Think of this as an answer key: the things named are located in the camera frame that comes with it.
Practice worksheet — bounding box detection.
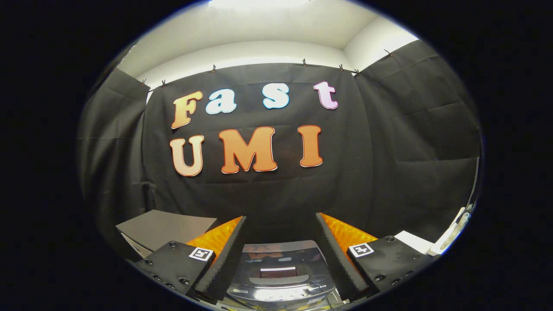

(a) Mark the white plastic fixture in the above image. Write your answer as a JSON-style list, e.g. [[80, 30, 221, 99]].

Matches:
[[429, 206, 472, 256]]

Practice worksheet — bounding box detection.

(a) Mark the dark washing machine lid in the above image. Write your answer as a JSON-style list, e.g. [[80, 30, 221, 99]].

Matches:
[[237, 240, 336, 289]]

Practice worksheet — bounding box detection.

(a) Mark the black backdrop cloth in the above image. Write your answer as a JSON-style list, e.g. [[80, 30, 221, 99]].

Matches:
[[78, 40, 482, 255]]

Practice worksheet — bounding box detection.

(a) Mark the row of black cloth clips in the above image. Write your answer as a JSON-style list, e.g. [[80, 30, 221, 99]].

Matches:
[[140, 49, 394, 88]]

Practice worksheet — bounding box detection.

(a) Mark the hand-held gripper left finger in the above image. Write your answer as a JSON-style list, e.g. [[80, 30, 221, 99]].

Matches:
[[135, 216, 247, 304]]

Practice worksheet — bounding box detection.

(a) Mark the grey cabinet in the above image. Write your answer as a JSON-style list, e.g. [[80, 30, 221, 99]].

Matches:
[[115, 209, 218, 260]]

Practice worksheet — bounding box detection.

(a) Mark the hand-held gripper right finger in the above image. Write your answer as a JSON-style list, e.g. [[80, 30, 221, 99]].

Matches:
[[315, 213, 435, 303]]

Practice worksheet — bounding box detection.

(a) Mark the white flat board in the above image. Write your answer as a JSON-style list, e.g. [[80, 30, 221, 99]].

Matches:
[[394, 230, 434, 255]]

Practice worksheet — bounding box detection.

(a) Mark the grey washing machine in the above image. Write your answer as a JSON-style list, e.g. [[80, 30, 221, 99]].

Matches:
[[226, 240, 338, 310]]

